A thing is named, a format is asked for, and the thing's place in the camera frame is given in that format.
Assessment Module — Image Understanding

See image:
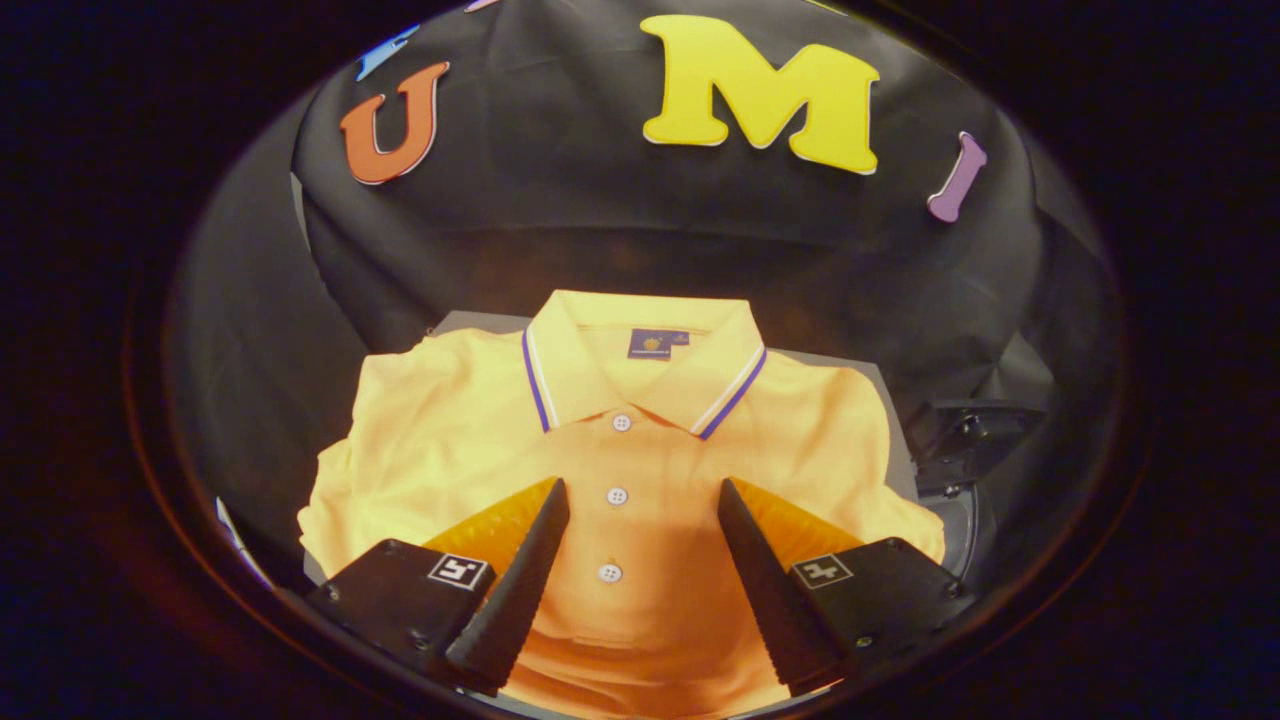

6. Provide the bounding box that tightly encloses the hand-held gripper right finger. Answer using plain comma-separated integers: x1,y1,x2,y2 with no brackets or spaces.
717,477,976,698

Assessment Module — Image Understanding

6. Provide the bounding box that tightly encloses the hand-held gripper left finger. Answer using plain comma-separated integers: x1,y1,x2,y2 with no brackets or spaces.
305,476,571,698

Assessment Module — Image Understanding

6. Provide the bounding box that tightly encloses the orange yellow polo shirt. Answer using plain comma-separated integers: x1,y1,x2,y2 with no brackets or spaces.
297,290,946,720

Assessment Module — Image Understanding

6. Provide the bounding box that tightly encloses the grey washing machine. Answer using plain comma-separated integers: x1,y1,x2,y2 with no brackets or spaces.
905,398,1051,593

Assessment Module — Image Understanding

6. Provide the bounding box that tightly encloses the dark washing machine lid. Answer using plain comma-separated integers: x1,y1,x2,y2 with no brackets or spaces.
905,398,1049,491

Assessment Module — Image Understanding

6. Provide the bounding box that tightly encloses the grey cabinet with dark top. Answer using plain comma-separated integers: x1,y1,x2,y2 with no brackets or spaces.
300,310,921,586

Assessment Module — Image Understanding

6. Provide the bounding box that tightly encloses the black backdrop cloth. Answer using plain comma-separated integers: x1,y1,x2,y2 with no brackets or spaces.
165,0,1131,601

